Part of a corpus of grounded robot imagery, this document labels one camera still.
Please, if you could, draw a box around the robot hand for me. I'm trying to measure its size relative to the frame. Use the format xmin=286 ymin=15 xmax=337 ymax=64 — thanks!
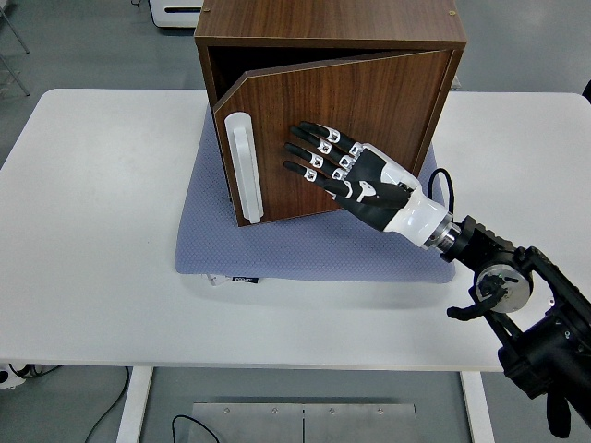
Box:
xmin=283 ymin=120 xmax=452 ymax=252

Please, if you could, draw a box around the brown cabinet door white handle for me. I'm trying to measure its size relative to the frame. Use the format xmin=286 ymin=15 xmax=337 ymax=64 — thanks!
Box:
xmin=211 ymin=49 xmax=454 ymax=228

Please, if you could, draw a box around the brown wooden cabinet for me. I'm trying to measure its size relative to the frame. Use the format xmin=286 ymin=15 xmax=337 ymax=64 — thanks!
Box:
xmin=193 ymin=0 xmax=467 ymax=228

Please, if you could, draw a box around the blue dotted mat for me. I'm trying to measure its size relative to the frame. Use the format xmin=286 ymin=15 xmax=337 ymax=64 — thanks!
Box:
xmin=174 ymin=108 xmax=458 ymax=283

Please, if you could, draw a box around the white appliance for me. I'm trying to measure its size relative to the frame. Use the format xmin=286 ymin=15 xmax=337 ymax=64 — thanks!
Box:
xmin=148 ymin=0 xmax=205 ymax=30

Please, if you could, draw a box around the white table leg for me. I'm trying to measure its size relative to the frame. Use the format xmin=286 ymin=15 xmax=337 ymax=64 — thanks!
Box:
xmin=115 ymin=367 xmax=154 ymax=443
xmin=459 ymin=370 xmax=496 ymax=443

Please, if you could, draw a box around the grey metal plate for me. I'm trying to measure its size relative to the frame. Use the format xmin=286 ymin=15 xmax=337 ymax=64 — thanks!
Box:
xmin=189 ymin=402 xmax=417 ymax=443

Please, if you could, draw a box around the grey metal rack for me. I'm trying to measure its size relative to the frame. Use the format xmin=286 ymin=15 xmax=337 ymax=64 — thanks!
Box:
xmin=0 ymin=0 xmax=31 ymax=99

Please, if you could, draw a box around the white power strip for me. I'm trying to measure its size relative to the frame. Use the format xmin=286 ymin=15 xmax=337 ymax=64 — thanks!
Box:
xmin=0 ymin=362 xmax=32 ymax=391

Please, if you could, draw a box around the thick black floor cable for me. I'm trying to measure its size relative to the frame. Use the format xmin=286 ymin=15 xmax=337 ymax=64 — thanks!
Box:
xmin=171 ymin=413 xmax=218 ymax=443

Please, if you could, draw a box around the thin black floor cable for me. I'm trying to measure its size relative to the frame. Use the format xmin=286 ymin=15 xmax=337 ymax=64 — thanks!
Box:
xmin=80 ymin=366 xmax=131 ymax=443

